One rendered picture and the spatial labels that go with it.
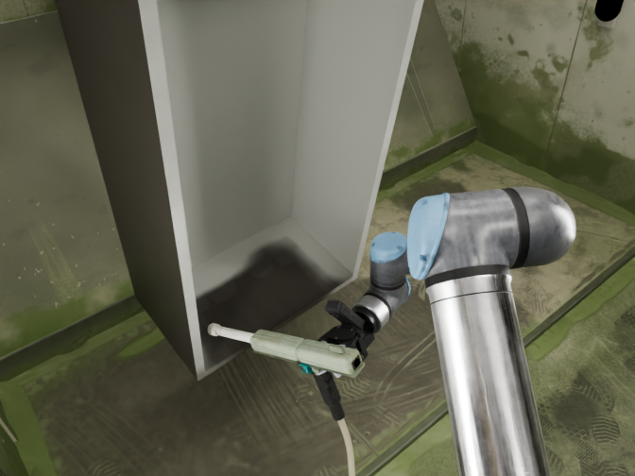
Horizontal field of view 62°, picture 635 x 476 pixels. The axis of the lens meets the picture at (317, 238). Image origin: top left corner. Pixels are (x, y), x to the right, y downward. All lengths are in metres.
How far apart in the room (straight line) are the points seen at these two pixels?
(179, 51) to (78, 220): 1.12
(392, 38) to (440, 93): 1.93
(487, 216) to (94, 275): 1.76
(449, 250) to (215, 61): 0.82
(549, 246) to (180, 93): 0.90
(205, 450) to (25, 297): 0.88
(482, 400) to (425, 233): 0.22
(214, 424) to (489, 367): 1.37
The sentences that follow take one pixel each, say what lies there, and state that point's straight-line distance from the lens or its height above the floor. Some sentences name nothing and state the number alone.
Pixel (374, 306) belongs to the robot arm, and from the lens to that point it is 1.32.
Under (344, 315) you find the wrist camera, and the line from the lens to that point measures 1.24.
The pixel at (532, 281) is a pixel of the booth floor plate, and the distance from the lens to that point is 2.46.
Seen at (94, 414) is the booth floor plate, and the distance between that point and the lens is 2.11.
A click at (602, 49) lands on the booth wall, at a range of 2.83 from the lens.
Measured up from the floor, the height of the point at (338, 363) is 0.77.
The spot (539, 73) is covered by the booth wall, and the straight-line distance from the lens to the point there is 3.01.
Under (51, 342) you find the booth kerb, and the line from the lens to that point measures 2.28.
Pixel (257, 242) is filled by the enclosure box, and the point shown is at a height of 0.52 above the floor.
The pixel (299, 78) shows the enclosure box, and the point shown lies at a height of 1.07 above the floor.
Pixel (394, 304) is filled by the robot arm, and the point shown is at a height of 0.68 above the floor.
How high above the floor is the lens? 1.66
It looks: 39 degrees down
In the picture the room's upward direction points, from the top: 3 degrees counter-clockwise
